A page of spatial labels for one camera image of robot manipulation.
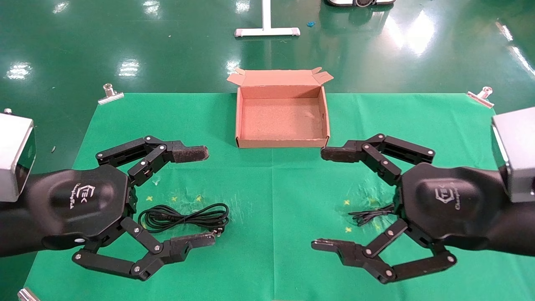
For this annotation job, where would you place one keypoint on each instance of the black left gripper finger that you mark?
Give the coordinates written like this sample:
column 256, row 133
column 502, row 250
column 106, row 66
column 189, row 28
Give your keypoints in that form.
column 190, row 153
column 177, row 250

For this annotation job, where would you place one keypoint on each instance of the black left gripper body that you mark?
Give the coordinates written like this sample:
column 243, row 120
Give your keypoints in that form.
column 83, row 200

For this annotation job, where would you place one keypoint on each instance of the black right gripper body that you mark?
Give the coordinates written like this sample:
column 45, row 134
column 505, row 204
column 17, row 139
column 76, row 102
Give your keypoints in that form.
column 451, row 200

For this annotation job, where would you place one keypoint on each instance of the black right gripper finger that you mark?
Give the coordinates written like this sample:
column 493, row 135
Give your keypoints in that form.
column 351, row 253
column 340, row 152

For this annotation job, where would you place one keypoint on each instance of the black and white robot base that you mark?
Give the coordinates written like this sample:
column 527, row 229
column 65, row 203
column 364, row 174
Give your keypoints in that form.
column 359, row 2

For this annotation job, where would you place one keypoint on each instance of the open brown cardboard box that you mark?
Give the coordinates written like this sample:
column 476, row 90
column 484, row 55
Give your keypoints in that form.
column 282, row 121

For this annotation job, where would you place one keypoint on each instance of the green table cloth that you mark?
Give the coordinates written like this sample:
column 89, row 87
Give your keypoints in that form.
column 271, row 188

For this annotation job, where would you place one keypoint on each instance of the white stand base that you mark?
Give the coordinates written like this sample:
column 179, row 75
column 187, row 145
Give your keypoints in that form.
column 266, row 30

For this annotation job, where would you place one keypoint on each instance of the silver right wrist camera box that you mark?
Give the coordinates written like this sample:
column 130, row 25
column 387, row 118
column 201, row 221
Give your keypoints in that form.
column 518, row 154

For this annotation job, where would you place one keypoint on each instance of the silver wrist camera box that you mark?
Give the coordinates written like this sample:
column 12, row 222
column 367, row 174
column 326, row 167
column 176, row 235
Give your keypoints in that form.
column 12, row 154
column 518, row 154

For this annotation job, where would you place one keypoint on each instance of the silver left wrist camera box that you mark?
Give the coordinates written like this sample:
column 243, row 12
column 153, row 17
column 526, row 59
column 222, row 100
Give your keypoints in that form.
column 12, row 154

